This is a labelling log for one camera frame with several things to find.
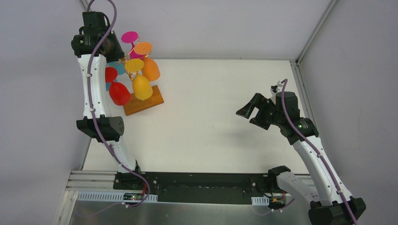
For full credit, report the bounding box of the orange wine glass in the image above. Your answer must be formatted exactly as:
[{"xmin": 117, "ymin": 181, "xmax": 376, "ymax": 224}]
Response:
[{"xmin": 133, "ymin": 42, "xmax": 161, "ymax": 82}]

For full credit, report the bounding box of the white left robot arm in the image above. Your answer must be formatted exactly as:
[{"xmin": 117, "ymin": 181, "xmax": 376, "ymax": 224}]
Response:
[{"xmin": 71, "ymin": 11, "xmax": 145, "ymax": 190}]

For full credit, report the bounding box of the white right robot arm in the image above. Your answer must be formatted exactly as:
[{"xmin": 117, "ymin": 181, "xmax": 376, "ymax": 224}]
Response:
[{"xmin": 236, "ymin": 91, "xmax": 366, "ymax": 225}]

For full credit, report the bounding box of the teal wine glass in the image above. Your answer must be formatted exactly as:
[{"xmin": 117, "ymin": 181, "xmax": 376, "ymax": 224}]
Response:
[{"xmin": 106, "ymin": 61, "xmax": 125, "ymax": 91}]

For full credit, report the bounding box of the magenta wine glass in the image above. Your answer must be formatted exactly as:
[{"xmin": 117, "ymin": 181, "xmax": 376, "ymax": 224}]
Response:
[{"xmin": 121, "ymin": 31, "xmax": 152, "ymax": 59}]

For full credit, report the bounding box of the red wine glass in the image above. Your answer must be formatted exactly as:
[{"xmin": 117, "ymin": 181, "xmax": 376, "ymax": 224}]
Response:
[{"xmin": 105, "ymin": 67, "xmax": 130, "ymax": 106}]

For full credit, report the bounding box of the yellow wine glass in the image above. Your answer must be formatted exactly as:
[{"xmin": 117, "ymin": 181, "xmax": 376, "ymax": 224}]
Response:
[{"xmin": 124, "ymin": 59, "xmax": 153, "ymax": 100}]

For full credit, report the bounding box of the wooden rack base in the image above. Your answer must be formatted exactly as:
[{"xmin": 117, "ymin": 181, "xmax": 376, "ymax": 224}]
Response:
[{"xmin": 123, "ymin": 85, "xmax": 164, "ymax": 116}]

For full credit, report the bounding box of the right controller board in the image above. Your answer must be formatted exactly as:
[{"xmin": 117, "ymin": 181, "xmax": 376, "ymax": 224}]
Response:
[{"xmin": 268, "ymin": 199, "xmax": 286, "ymax": 209}]

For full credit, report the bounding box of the controller board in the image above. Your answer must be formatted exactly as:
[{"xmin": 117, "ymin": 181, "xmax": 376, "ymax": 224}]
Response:
[
  {"xmin": 268, "ymin": 199, "xmax": 286, "ymax": 209},
  {"xmin": 123, "ymin": 193, "xmax": 145, "ymax": 202}
]

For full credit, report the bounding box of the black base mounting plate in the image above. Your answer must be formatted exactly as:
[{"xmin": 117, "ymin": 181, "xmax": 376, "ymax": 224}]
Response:
[{"xmin": 113, "ymin": 172, "xmax": 289, "ymax": 205}]

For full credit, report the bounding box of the left controller board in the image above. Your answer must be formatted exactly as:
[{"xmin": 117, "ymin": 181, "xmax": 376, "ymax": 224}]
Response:
[{"xmin": 123, "ymin": 193, "xmax": 145, "ymax": 202}]

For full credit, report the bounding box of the gold wire rack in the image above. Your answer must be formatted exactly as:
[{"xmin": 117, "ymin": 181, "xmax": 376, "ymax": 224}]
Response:
[{"xmin": 118, "ymin": 31, "xmax": 153, "ymax": 80}]

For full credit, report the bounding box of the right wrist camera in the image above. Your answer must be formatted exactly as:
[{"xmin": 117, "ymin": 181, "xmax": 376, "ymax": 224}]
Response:
[{"xmin": 270, "ymin": 81, "xmax": 283, "ymax": 95}]

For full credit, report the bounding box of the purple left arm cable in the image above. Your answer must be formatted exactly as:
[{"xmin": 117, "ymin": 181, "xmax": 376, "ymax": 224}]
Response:
[{"xmin": 74, "ymin": 0, "xmax": 151, "ymax": 218}]

